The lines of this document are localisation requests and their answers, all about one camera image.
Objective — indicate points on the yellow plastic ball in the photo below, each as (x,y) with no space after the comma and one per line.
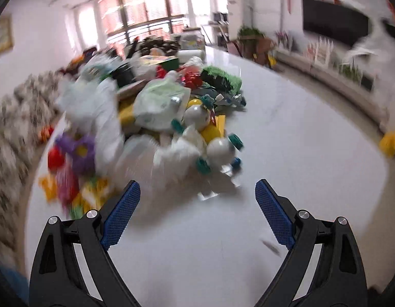
(211,132)

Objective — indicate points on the red ball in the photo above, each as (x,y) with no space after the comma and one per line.
(56,159)

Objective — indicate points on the yellow floor toy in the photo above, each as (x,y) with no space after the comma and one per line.
(391,143)

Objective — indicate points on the black plastic pot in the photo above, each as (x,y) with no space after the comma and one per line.
(124,75)

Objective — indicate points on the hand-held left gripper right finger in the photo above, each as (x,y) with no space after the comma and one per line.
(275,215)

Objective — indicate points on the purple flower toy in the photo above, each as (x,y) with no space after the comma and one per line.
(77,153)

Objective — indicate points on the white and green plastic bag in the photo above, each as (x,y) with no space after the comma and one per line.
(160,104)

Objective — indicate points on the white television cabinet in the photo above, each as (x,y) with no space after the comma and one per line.
(338,80)

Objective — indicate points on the white round bottle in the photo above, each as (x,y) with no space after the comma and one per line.
(197,116)

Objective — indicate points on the black wall television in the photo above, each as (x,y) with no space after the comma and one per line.
(335,22)

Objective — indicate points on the red ribbon bow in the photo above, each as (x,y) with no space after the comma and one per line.
(191,79)

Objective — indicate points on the small grey scrap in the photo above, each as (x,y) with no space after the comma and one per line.
(270,246)

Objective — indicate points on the large window with railing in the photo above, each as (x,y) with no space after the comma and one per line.
(136,9)

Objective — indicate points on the blue bottle cap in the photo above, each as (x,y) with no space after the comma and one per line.
(236,163)

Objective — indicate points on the crumpled white plastic bag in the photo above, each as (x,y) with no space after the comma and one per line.
(162,160)

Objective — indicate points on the green artificial grass mat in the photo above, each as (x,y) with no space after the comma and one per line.
(221,78)

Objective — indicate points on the framed wall picture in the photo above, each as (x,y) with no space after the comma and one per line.
(0,35)

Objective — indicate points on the large white plastic bag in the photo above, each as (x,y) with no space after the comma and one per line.
(95,118)

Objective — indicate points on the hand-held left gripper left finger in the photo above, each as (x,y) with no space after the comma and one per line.
(120,215)

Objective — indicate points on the patterned grey sofa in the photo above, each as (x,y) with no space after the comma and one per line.
(15,128)

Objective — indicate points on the teal bottle cap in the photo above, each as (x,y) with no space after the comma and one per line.
(203,166)

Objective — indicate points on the white bottle with green cap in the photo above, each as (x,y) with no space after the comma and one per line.
(220,150)

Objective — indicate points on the green potted plant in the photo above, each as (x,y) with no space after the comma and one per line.
(250,35)

